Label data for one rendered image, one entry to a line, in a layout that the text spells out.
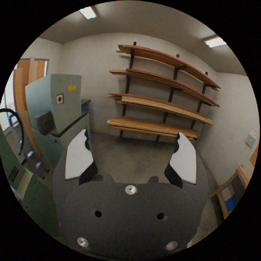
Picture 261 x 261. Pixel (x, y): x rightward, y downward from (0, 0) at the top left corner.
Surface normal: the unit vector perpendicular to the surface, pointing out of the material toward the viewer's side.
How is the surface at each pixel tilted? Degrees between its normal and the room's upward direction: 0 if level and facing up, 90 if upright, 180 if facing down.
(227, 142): 90
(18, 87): 87
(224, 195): 90
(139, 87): 90
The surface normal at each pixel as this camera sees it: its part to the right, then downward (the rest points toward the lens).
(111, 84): -0.04, 0.50
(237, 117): -0.99, -0.14
